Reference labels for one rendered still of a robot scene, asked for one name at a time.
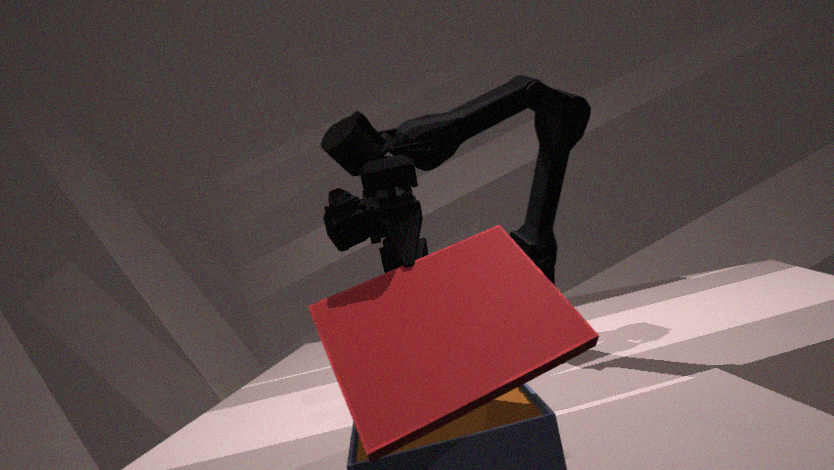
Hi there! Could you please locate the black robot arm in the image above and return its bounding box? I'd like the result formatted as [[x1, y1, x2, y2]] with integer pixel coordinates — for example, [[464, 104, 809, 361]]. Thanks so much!
[[321, 75, 591, 285]]

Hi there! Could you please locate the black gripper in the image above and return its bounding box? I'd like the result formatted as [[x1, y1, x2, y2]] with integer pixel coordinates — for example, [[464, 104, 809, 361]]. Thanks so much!
[[359, 155, 428, 273]]

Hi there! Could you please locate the red lid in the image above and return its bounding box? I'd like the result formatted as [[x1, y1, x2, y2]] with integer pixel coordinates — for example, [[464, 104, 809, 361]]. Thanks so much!
[[307, 224, 599, 462]]

